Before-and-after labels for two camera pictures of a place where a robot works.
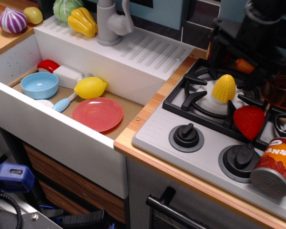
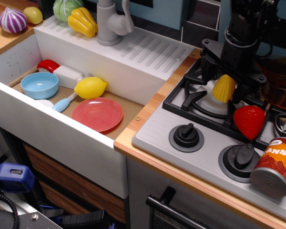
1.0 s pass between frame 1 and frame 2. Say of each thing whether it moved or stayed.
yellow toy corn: stayed
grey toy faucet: stayed
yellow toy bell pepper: stayed
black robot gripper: moved
